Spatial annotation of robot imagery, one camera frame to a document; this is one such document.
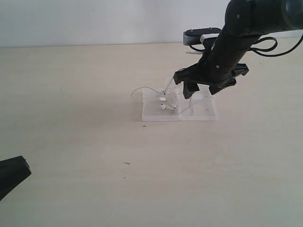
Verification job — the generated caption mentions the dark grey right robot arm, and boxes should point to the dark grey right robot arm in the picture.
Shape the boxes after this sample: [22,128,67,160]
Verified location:
[173,0,303,99]

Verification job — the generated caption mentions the white wired earphones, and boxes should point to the white wired earphones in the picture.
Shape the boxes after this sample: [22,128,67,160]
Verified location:
[131,78,214,116]

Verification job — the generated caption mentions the clear plastic hinged case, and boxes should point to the clear plastic hinged case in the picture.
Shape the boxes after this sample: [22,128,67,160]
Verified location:
[141,91,218,122]

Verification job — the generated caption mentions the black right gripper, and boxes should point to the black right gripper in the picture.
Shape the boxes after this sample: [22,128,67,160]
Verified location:
[173,30,250,99]

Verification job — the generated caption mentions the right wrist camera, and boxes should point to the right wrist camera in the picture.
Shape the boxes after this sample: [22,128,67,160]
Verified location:
[183,27,221,46]

